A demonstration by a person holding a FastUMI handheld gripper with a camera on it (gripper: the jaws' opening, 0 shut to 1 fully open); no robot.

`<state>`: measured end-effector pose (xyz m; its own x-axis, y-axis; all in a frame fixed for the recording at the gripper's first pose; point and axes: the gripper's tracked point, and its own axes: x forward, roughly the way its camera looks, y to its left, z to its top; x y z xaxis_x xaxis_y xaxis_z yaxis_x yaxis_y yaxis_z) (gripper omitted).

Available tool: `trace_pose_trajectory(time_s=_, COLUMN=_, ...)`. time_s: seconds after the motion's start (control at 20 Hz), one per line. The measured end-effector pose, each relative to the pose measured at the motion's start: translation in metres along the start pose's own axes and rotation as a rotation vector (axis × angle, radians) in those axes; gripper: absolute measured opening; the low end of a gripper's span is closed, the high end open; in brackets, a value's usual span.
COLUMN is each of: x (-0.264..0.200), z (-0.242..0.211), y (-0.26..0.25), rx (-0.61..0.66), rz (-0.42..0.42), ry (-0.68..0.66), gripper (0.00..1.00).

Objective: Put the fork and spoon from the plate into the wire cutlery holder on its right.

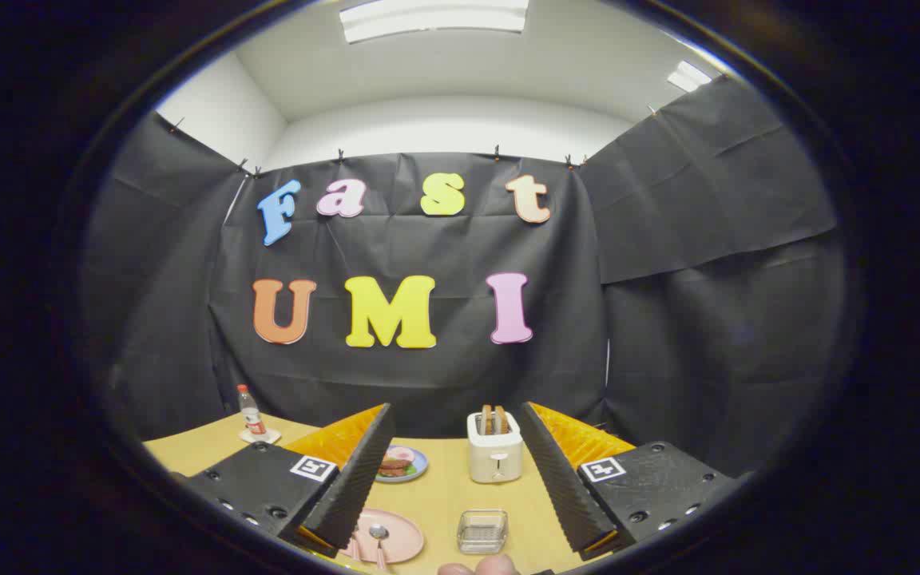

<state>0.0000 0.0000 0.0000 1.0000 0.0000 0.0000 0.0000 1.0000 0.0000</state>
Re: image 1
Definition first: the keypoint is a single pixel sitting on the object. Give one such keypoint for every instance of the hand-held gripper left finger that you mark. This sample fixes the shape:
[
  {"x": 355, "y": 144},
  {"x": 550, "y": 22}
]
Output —
[{"x": 356, "y": 487}]

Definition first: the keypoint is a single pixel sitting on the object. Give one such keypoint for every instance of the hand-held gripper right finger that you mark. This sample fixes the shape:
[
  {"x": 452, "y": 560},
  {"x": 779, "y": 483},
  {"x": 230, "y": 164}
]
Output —
[{"x": 560, "y": 487}]

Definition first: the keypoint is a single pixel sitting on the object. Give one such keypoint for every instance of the brown grilled sausage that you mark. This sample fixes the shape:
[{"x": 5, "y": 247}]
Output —
[
  {"x": 396, "y": 462},
  {"x": 393, "y": 472}
]

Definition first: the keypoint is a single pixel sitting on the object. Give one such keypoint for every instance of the pink ham slice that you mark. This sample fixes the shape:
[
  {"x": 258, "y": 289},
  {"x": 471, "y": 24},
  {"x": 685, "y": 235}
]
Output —
[{"x": 402, "y": 454}]

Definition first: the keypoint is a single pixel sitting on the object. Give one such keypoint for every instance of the pink plate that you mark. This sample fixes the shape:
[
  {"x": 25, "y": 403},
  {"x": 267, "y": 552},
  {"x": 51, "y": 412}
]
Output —
[{"x": 402, "y": 533}]

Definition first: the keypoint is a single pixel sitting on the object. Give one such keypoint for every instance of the blue plate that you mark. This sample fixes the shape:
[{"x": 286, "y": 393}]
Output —
[{"x": 418, "y": 465}]

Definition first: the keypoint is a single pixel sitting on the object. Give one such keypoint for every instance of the white toaster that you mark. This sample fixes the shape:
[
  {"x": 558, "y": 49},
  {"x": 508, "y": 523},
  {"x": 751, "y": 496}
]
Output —
[{"x": 494, "y": 451}]

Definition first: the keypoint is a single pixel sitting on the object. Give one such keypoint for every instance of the brown toast slice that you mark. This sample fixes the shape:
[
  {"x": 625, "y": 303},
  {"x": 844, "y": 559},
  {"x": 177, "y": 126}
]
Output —
[
  {"x": 501, "y": 419},
  {"x": 486, "y": 419}
]

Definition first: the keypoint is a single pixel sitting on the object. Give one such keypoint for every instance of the small white square coaster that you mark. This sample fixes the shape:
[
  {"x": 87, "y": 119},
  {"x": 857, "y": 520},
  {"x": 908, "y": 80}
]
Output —
[{"x": 270, "y": 437}]

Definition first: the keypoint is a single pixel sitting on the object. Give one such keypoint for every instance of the clear water bottle red label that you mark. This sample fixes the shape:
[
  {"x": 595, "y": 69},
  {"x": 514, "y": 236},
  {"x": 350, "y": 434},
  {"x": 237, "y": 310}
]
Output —
[{"x": 251, "y": 415}]

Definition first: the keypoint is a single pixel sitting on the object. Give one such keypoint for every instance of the small ceiling light panel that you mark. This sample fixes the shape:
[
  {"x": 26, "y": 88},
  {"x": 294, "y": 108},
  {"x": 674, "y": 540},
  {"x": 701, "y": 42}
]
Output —
[{"x": 688, "y": 76}]

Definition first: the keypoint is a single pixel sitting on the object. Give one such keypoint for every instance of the long ceiling light panel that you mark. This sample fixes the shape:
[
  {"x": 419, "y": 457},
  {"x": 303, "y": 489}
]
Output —
[{"x": 436, "y": 17}]

